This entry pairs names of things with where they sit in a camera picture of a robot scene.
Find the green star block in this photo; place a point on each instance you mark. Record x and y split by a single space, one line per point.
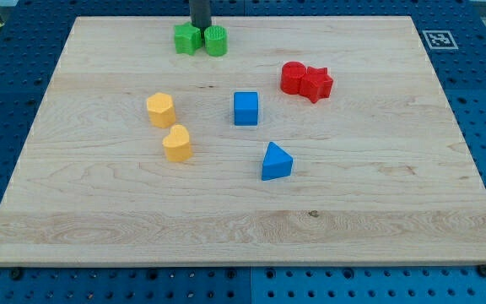
187 38

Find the yellow hexagon block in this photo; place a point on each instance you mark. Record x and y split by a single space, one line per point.
161 110

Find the red star block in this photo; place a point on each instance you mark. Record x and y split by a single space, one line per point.
316 84

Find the blue triangle block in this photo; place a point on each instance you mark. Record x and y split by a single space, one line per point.
276 163

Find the blue cube block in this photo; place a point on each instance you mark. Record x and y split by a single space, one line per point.
246 108

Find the yellow heart block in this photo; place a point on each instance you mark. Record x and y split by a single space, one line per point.
177 144

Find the wooden board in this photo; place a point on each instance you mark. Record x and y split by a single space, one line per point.
382 175

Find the red cylinder block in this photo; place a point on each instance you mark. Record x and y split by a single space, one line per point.
291 76

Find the green cylinder block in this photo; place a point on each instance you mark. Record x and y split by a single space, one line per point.
216 40

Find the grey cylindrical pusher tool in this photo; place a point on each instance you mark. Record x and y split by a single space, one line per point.
200 13

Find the white fiducial marker tag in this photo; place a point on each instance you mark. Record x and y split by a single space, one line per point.
440 40

